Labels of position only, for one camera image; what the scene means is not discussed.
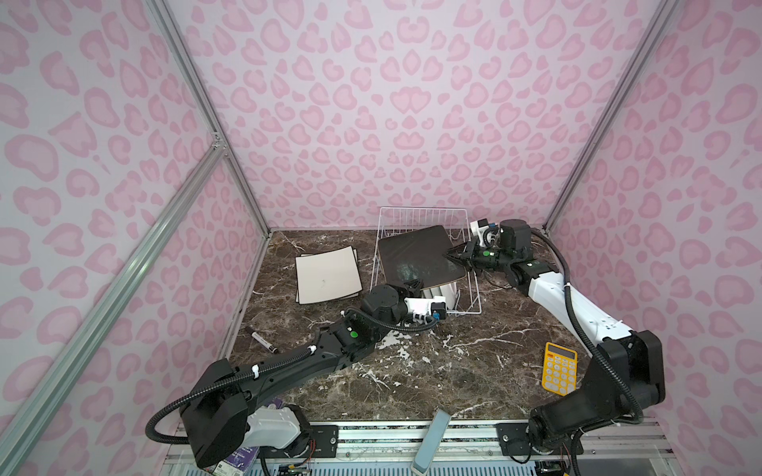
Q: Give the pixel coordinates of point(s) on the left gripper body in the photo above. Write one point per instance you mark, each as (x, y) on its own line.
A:
(399, 306)

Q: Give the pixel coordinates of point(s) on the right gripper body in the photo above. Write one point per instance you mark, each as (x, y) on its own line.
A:
(492, 257)

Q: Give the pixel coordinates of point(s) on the white round plate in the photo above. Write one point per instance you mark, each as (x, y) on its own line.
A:
(431, 293)
(458, 296)
(449, 293)

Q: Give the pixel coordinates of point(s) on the black square plate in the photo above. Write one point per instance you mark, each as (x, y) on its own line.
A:
(419, 255)

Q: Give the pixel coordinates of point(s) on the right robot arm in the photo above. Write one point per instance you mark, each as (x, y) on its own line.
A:
(626, 373)

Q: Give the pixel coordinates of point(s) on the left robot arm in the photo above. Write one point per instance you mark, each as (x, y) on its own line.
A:
(216, 423)

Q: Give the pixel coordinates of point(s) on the yellow calculator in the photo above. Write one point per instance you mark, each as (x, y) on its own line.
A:
(559, 374)

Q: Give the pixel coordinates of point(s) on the grey-blue phone-like device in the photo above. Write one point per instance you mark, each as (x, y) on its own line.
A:
(430, 444)

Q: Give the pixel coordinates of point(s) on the black marker pen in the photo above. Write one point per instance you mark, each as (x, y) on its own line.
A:
(259, 338)

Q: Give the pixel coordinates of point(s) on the purple booklet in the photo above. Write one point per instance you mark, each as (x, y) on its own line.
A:
(268, 426)

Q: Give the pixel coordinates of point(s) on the white wire dish rack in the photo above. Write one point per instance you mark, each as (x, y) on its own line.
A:
(394, 220)

